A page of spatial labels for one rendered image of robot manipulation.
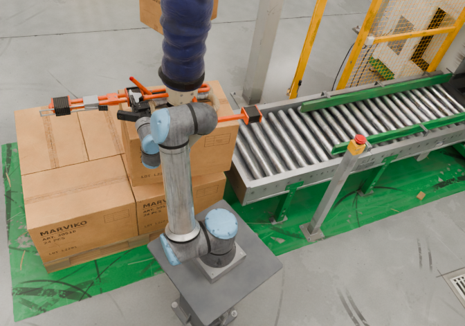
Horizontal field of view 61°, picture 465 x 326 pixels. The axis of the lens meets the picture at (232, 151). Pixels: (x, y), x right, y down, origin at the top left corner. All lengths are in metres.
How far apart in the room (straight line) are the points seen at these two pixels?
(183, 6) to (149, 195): 1.21
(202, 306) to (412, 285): 1.79
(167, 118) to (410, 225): 2.59
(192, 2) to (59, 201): 1.41
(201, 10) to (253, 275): 1.26
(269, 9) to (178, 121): 2.13
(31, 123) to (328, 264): 2.30
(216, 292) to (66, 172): 1.25
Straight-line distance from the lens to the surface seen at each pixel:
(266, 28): 3.47
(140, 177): 2.33
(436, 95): 4.03
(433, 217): 3.74
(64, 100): 2.10
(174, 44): 1.90
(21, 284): 2.97
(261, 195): 2.68
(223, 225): 1.78
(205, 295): 1.99
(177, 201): 1.58
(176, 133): 1.40
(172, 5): 1.80
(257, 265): 2.08
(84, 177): 2.64
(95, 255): 2.93
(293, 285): 2.93
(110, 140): 2.82
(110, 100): 2.09
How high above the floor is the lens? 2.59
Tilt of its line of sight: 47 degrees down
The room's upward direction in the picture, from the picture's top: 11 degrees clockwise
